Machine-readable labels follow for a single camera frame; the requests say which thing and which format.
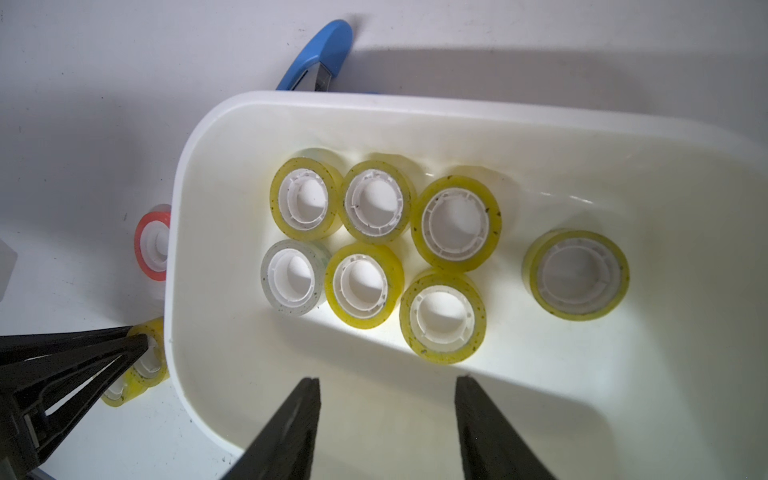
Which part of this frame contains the blue plastic clip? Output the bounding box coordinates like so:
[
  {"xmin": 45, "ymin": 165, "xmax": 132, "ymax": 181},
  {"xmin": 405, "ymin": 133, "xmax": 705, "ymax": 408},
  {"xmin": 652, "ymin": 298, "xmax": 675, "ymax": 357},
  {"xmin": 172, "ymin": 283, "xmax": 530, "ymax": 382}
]
[{"xmin": 277, "ymin": 19, "xmax": 354, "ymax": 92}]

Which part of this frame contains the clear white core tape roll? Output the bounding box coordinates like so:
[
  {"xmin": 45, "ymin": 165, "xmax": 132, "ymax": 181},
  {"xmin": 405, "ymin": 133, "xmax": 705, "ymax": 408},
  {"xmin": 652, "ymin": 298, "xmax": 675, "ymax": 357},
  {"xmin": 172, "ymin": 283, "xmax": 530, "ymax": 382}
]
[{"xmin": 260, "ymin": 239, "xmax": 331, "ymax": 316}]

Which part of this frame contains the yellow core tape roll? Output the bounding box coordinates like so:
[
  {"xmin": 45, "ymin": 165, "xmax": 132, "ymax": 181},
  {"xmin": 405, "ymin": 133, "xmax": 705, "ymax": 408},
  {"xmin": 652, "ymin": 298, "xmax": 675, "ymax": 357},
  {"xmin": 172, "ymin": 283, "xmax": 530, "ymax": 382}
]
[
  {"xmin": 324, "ymin": 243, "xmax": 405, "ymax": 329},
  {"xmin": 101, "ymin": 317, "xmax": 169, "ymax": 408},
  {"xmin": 269, "ymin": 157, "xmax": 342, "ymax": 242},
  {"xmin": 341, "ymin": 153, "xmax": 417, "ymax": 245},
  {"xmin": 399, "ymin": 269, "xmax": 487, "ymax": 364},
  {"xmin": 411, "ymin": 175, "xmax": 503, "ymax": 273}
]

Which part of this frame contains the red core tape roll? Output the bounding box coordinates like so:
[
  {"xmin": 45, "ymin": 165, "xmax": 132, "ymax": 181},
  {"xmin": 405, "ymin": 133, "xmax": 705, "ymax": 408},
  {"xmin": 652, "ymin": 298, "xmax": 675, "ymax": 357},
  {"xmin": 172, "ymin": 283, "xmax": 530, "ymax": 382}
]
[{"xmin": 133, "ymin": 204, "xmax": 171, "ymax": 282}]

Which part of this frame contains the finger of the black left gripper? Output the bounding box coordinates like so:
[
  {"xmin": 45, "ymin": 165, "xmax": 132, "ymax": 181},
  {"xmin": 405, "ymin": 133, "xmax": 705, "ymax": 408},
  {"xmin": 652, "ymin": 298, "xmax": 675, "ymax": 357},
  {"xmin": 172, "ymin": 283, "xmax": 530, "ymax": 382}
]
[
  {"xmin": 11, "ymin": 334, "xmax": 148, "ymax": 465},
  {"xmin": 1, "ymin": 326, "xmax": 131, "ymax": 366}
]

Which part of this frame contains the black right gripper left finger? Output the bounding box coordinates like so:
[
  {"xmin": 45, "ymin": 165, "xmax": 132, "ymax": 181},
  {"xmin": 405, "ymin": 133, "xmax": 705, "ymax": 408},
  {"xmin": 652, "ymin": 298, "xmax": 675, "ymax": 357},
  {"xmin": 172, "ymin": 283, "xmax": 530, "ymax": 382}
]
[{"xmin": 223, "ymin": 377, "xmax": 321, "ymax": 480}]

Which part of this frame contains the white storage box tray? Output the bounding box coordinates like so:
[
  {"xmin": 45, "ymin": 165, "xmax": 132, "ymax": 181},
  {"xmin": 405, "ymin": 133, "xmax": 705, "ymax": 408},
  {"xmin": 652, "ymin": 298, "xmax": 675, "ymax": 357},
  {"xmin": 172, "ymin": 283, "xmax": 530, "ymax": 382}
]
[{"xmin": 165, "ymin": 91, "xmax": 767, "ymax": 479}]

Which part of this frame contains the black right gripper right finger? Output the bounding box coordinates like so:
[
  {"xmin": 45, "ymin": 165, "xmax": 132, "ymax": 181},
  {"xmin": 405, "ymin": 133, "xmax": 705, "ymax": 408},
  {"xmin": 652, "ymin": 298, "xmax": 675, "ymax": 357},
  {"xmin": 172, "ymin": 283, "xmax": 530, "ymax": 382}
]
[{"xmin": 454, "ymin": 376, "xmax": 554, "ymax": 479}]

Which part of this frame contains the yellow core transparent tape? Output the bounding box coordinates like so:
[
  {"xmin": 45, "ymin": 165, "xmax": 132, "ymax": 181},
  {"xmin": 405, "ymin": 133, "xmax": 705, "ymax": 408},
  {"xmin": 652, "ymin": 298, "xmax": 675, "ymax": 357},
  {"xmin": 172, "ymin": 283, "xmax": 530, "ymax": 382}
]
[{"xmin": 522, "ymin": 229, "xmax": 630, "ymax": 321}]

